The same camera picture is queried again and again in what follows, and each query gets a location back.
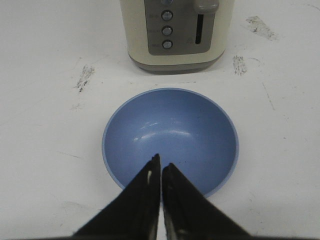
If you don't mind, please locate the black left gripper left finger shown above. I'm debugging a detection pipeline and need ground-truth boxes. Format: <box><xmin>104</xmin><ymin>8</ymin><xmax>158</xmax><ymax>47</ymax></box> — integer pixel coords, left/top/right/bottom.
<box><xmin>71</xmin><ymin>154</ymin><xmax>161</xmax><ymax>240</ymax></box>

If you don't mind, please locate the cream and steel toaster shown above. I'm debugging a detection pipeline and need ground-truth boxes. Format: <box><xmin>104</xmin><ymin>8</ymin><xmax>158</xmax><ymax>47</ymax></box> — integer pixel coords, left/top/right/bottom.
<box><xmin>120</xmin><ymin>0</ymin><xmax>235</xmax><ymax>74</ymax></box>

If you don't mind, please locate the blue bowl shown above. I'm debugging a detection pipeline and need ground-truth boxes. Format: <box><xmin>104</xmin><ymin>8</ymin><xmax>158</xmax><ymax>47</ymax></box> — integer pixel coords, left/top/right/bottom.
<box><xmin>101</xmin><ymin>88</ymin><xmax>239</xmax><ymax>197</ymax></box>

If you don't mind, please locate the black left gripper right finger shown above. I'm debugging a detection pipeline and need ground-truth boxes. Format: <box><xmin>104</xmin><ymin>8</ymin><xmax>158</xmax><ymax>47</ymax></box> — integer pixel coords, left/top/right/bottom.
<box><xmin>162</xmin><ymin>163</ymin><xmax>252</xmax><ymax>240</ymax></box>

